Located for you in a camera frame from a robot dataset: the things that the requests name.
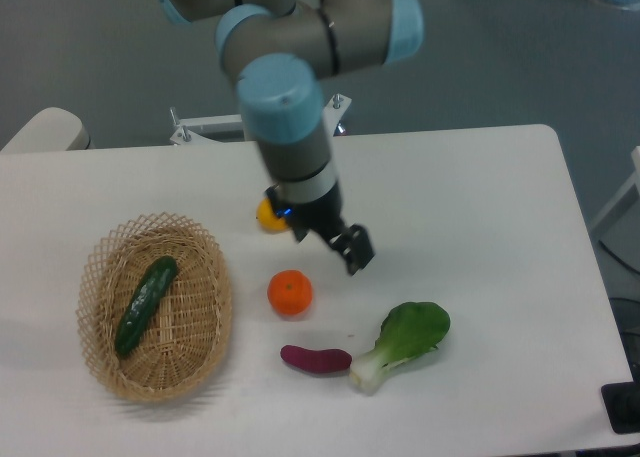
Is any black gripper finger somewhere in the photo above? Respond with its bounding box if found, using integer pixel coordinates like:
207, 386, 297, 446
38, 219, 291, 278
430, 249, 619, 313
344, 224, 375, 275
329, 231, 352, 260

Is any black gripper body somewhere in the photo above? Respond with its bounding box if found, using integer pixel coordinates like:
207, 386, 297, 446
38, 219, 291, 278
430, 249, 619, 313
265, 179, 348, 246

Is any green cucumber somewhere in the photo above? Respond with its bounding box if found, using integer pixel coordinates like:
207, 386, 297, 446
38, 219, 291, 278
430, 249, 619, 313
114, 255, 178, 358

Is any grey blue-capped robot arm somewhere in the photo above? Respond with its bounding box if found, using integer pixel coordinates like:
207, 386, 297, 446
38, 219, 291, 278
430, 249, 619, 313
158, 0, 424, 273

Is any woven wicker basket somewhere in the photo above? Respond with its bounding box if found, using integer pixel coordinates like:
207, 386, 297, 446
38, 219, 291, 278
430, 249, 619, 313
76, 213, 232, 403

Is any yellow mango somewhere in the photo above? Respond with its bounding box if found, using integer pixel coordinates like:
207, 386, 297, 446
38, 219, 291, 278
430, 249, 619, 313
256, 198, 289, 233

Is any orange tangerine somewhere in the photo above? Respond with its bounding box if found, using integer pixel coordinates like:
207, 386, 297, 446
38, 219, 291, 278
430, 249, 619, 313
267, 269, 314, 316

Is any green bok choy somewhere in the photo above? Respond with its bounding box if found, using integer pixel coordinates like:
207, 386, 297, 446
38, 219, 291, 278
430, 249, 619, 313
349, 302, 451, 394

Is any purple sweet potato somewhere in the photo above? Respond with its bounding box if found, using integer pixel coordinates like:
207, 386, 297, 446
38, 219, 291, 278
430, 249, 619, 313
280, 345, 352, 375

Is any white furniture at right edge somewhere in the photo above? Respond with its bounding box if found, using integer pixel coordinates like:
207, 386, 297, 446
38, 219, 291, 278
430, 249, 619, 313
588, 147, 639, 240

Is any white chair backrest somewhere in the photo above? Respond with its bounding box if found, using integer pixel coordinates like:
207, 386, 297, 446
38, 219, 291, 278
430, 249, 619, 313
1, 107, 94, 155

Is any black device at table edge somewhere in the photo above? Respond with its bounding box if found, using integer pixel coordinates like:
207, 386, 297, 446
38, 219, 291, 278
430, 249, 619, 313
601, 382, 639, 435

